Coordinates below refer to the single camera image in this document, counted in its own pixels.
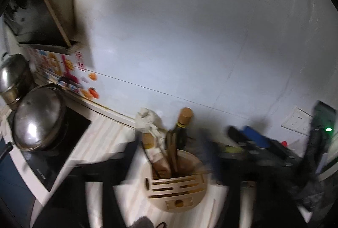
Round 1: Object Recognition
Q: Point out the white wall socket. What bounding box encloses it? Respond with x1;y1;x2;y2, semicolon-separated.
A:
281;106;314;136

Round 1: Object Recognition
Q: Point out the dark sauce bottle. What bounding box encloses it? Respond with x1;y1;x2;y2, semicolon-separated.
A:
173;107;194;151

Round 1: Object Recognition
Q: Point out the yellow green object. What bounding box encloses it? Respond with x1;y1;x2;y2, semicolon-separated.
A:
223;146;244;154

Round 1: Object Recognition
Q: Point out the steel lidded wok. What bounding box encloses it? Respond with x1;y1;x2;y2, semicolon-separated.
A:
0;84;68;162

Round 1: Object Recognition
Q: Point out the blue cabinet front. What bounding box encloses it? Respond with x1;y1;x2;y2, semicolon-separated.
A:
0;136;36;220

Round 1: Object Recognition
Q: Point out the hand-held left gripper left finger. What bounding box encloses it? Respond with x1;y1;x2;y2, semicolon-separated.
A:
33;140;140;228

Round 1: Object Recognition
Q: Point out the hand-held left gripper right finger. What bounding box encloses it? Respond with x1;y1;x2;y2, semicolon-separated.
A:
197;129;309;228

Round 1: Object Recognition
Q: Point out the beige utensil holder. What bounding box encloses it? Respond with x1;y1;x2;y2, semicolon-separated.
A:
141;149;209;213

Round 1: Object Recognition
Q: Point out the plastic wrapped bottle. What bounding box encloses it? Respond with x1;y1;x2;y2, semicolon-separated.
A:
135;107;171;177

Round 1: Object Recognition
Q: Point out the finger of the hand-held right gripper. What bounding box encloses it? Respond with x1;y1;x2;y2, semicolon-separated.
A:
242;126;300;162
228;126;264;155

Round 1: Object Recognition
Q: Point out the black range hood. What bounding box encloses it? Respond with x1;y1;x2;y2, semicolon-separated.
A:
3;0;81;56

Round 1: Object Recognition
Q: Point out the steel pot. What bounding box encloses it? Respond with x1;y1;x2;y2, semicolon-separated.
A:
0;53;31;111

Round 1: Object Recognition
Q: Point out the black induction cooktop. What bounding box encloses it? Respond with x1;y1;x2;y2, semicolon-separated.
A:
7;107;92;192

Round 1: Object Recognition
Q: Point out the grey fuzzy cloth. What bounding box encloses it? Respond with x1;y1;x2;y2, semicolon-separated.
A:
129;216;154;228

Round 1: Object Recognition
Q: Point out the colourful wall sticker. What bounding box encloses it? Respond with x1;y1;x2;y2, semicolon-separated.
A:
26;49;100;100

